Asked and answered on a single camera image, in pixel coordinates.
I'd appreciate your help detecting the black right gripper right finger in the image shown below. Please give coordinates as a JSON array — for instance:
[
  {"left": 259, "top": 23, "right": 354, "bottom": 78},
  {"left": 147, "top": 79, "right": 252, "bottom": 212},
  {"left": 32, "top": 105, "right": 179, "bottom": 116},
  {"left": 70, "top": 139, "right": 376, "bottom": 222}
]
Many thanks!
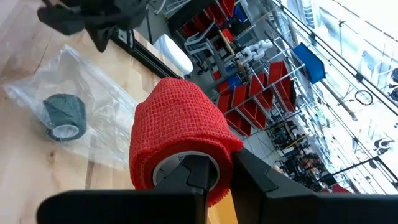
[{"left": 229, "top": 147, "right": 398, "bottom": 224}]

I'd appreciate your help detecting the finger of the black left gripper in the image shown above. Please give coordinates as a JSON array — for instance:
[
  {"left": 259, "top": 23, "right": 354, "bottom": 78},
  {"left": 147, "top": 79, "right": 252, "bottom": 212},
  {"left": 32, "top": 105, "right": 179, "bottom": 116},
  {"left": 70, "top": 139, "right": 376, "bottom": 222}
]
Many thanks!
[{"left": 85, "top": 27, "right": 113, "bottom": 53}]

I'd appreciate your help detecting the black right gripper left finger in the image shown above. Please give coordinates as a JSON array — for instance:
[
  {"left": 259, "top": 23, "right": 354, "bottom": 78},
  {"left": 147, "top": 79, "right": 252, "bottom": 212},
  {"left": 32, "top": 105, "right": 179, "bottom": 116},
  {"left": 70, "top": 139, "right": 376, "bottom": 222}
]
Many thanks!
[{"left": 36, "top": 154, "right": 212, "bottom": 224}]

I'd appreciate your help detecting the clear plastic bag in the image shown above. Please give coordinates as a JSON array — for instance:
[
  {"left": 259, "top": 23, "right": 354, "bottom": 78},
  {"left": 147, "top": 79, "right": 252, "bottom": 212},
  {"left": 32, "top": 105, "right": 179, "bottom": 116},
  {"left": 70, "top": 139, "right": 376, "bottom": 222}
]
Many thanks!
[{"left": 2, "top": 45, "right": 139, "bottom": 170}]

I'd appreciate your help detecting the dark green bandage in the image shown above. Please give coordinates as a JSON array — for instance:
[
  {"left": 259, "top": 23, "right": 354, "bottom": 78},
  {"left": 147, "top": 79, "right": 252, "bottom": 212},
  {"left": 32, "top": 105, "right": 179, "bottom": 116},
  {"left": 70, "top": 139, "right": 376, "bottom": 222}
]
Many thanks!
[{"left": 42, "top": 93, "right": 88, "bottom": 142}]

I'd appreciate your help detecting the red bandage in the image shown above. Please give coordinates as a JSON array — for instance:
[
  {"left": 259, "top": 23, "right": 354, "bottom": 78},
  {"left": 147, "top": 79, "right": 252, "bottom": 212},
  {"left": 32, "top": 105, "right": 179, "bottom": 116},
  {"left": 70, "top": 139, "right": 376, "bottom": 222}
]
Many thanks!
[{"left": 129, "top": 77, "right": 245, "bottom": 208}]

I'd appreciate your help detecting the yellow plastic bin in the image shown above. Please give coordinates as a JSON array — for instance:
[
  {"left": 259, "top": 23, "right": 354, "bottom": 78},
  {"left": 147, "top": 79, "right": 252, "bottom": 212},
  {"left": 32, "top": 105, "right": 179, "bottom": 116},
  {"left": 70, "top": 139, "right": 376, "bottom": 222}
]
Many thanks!
[{"left": 207, "top": 191, "right": 239, "bottom": 224}]

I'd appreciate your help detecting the white pedal trash can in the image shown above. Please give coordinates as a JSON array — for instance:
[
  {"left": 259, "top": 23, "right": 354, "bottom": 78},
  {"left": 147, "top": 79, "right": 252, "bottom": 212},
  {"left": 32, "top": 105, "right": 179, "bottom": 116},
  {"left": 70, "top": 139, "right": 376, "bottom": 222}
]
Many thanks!
[{"left": 154, "top": 34, "right": 194, "bottom": 76}]

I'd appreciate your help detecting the red storage bin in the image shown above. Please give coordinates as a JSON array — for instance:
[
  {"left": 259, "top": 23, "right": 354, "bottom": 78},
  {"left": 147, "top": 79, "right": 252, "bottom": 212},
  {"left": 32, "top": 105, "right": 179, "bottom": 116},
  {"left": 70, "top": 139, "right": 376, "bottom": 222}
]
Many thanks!
[
  {"left": 231, "top": 85, "right": 267, "bottom": 130},
  {"left": 217, "top": 93, "right": 252, "bottom": 138},
  {"left": 267, "top": 60, "right": 297, "bottom": 113},
  {"left": 248, "top": 73, "right": 274, "bottom": 110}
]

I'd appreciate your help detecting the beige wooden pole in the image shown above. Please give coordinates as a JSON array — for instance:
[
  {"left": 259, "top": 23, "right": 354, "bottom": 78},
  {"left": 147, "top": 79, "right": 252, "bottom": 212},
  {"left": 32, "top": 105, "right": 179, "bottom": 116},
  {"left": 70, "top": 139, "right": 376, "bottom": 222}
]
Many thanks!
[{"left": 217, "top": 29, "right": 247, "bottom": 75}]

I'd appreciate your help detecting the metal shelf rack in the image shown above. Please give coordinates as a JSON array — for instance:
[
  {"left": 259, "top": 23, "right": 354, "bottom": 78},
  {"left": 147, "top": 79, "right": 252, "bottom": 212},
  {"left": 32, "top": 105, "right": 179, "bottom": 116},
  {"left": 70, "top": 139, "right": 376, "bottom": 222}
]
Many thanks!
[{"left": 217, "top": 42, "right": 327, "bottom": 138}]

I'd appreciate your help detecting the blue storage bin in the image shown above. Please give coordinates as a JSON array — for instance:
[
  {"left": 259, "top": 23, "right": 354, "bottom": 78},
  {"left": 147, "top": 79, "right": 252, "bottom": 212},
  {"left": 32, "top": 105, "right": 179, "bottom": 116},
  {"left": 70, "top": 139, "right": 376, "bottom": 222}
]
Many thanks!
[{"left": 292, "top": 42, "right": 326, "bottom": 85}]

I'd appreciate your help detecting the black metal table frame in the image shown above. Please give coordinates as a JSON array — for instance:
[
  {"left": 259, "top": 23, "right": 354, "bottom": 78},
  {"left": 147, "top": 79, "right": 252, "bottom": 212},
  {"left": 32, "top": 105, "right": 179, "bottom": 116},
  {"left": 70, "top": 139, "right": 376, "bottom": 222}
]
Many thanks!
[{"left": 110, "top": 27, "right": 184, "bottom": 80}]

